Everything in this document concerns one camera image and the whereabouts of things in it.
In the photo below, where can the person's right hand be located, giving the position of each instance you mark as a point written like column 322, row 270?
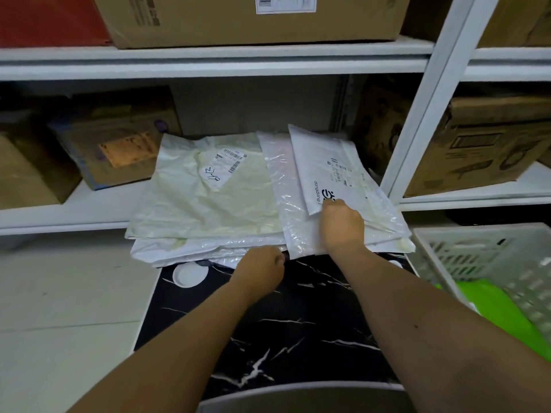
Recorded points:
column 344, row 227

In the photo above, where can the person's left hand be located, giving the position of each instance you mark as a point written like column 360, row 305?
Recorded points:
column 262, row 270

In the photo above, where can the translucent white bubble mailer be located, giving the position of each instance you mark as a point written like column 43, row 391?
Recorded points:
column 301, row 232

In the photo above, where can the white mailer with logo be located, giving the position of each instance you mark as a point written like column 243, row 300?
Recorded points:
column 327, row 167

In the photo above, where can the pile of white mailers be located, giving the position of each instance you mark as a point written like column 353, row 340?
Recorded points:
column 193, row 202

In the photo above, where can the white plastic basket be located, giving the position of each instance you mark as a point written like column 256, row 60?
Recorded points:
column 508, row 262

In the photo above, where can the green poly mailer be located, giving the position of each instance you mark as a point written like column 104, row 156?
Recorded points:
column 503, row 313

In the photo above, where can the white metal shelf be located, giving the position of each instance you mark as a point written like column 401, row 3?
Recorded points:
column 64, row 215

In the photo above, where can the person's left forearm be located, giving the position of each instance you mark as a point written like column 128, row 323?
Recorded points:
column 181, row 357

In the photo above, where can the person's right forearm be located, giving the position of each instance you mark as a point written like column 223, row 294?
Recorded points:
column 439, row 339

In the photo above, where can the black marble lap table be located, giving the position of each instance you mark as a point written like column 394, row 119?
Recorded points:
column 301, row 331

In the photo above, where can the cardboard box with black print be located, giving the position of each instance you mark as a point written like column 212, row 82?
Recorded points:
column 486, row 150

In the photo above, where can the cardboard box with orange label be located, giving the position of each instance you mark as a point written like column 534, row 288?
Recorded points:
column 116, row 141

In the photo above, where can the large cardboard box white label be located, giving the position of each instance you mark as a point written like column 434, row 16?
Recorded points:
column 215, row 21

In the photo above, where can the plain brown cardboard box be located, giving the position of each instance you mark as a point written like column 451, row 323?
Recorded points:
column 26, row 172

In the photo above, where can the red box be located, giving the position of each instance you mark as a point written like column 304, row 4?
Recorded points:
column 47, row 21

